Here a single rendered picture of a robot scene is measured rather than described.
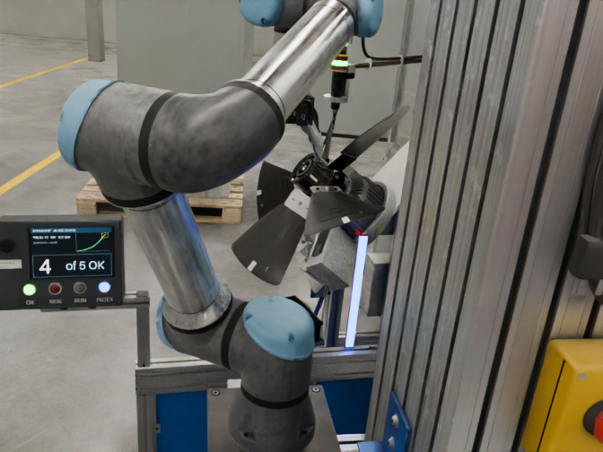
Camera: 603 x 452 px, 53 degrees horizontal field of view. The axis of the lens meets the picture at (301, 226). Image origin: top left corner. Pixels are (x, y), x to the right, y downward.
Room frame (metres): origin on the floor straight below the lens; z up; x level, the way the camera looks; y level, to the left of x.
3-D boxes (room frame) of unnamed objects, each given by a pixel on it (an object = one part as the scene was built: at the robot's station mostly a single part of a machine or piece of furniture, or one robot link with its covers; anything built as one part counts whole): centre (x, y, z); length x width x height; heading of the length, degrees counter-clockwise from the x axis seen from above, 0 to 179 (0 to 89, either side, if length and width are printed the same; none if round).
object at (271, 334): (0.85, 0.03, 1.20); 0.13 x 0.12 x 0.14; 68
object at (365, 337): (1.91, -0.24, 0.56); 0.19 x 0.04 x 0.04; 105
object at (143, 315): (1.24, 0.36, 0.96); 0.03 x 0.03 x 0.20; 15
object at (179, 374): (1.35, -0.06, 0.82); 0.90 x 0.04 x 0.08; 105
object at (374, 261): (2.02, -0.33, 0.73); 0.15 x 0.09 x 0.22; 105
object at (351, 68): (1.73, -0.07, 1.50); 0.09 x 0.07 x 0.10; 140
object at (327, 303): (1.88, -0.13, 0.46); 0.09 x 0.05 x 0.91; 15
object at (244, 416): (0.85, 0.02, 1.09); 0.15 x 0.15 x 0.10
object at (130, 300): (1.21, 0.45, 1.04); 0.24 x 0.03 x 0.03; 105
